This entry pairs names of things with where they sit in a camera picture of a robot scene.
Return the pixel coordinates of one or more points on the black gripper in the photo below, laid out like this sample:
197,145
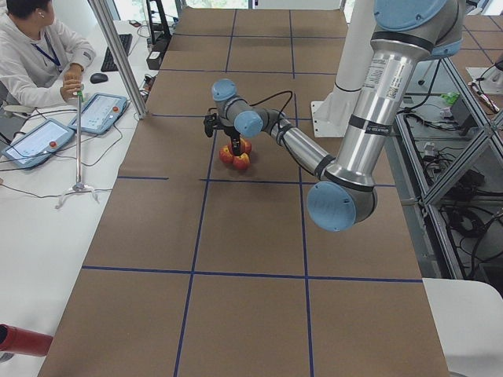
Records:
233,137

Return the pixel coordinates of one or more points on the red yellow apple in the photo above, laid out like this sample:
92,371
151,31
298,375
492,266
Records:
245,146

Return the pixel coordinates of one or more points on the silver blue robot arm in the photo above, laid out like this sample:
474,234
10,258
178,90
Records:
406,33

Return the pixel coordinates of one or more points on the person's left hand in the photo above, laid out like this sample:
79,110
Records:
70,88

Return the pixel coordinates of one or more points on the person's right hand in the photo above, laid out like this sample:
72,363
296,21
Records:
74,72

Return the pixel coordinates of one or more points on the red apple left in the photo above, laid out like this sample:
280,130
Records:
226,155

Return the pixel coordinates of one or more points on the red apple front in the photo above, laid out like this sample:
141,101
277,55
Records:
241,162

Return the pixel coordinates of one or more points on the black box on table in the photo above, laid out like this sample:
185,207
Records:
154,60

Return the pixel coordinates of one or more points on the blue teach pendant far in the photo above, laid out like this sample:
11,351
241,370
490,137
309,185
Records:
101,111

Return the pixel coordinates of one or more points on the blue teach pendant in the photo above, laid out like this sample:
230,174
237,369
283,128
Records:
36,146
101,111

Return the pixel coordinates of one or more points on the brown paper table cover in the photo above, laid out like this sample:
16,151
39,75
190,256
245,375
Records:
197,269

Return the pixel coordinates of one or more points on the black computer mouse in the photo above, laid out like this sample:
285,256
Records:
98,78

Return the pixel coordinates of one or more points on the silver stand with green tip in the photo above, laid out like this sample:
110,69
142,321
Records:
79,186

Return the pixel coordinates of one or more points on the blue teach pendant near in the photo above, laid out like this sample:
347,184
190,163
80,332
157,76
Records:
36,146

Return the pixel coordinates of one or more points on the person in white hoodie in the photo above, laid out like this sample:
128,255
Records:
36,51

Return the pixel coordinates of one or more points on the red cylinder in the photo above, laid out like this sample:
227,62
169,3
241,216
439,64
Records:
21,341

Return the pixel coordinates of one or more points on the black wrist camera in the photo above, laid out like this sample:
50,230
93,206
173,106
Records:
210,124

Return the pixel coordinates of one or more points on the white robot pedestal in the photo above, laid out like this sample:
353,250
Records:
331,116

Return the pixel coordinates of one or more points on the aluminium frame post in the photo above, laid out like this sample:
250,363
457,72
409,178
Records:
105,21

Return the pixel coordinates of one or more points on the aluminium frame rack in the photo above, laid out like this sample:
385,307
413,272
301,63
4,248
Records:
446,156

